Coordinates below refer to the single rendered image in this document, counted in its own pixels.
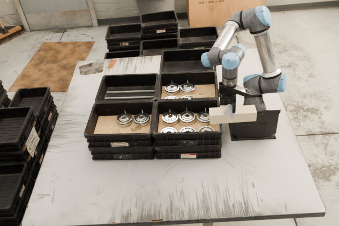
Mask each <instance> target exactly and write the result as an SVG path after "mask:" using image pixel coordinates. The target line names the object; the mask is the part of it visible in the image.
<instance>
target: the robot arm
mask: <svg viewBox="0 0 339 226"><path fill-rule="evenodd" d="M271 24H272V17H271V13H270V11H269V9H268V8H267V7H265V6H260V7H255V8H251V9H246V10H242V11H238V12H236V13H235V14H233V15H232V16H231V17H230V18H229V19H228V20H227V21H226V22H225V24H224V26H223V30H222V32H221V34H220V35H219V37H218V39H217V40H216V42H215V43H214V45H213V47H212V48H211V50H210V51H209V52H206V53H203V54H202V56H201V61H202V64H203V66H205V67H212V66H219V65H222V82H219V89H218V96H219V97H220V105H228V108H227V109H226V110H225V111H224V112H223V114H224V115H229V116H232V119H233V118H234V117H235V112H236V94H238V95H241V96H244V103H243V105H255V108H256V110H267V109H266V105H265V103H264V100H263V94H269V93H280V92H284V91H285V89H286V85H287V77H286V74H285V73H282V72H281V69H279V68H278V67H277V64H276V60H275V56H274V52H273V48H272V44H271V40H270V36H269V32H268V31H269V29H270V25H271ZM246 30H249V31H250V34H252V35H253V36H254V39H255V43H256V47H257V50H258V54H259V58H260V61H261V65H262V68H263V73H262V74H252V75H248V76H245V77H244V78H243V87H241V86H238V85H237V82H238V68H239V65H240V63H241V62H242V60H243V58H244V56H245V53H246V49H245V47H244V46H243V45H241V44H235V45H233V46H232V47H231V48H229V49H228V47H229V45H230V43H231V42H232V40H233V38H234V36H236V35H237V34H238V33H239V32H241V31H246Z"/></svg>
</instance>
